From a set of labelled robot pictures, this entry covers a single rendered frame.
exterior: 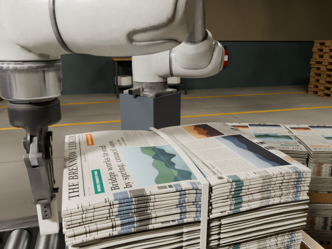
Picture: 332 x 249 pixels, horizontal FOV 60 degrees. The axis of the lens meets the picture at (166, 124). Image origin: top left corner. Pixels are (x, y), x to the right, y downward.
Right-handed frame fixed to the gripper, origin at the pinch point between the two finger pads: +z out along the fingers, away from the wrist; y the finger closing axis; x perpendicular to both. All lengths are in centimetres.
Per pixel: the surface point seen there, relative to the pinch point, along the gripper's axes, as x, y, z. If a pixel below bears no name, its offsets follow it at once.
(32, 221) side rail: 7.1, 19.8, 13.1
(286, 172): -36.2, -13.8, -9.6
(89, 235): -7.0, -15.1, -5.1
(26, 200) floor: 45, 182, 93
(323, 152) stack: -93, 35, 11
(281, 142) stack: -83, 48, 10
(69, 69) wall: 29, 702, 30
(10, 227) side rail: 11.8, 18.9, 13.1
